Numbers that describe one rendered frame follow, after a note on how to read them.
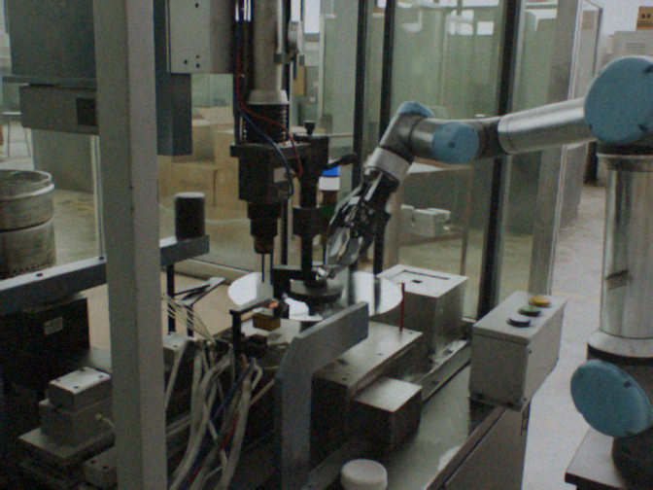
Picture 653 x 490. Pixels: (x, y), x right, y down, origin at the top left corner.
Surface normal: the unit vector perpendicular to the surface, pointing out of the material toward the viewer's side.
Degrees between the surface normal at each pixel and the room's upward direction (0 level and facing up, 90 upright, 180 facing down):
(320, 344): 90
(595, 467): 0
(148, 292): 90
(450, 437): 0
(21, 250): 90
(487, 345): 90
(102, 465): 0
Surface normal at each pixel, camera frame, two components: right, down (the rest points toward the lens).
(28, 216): 0.89, 0.14
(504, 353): -0.53, 0.19
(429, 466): 0.03, -0.97
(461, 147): 0.61, 0.25
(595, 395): -0.80, 0.26
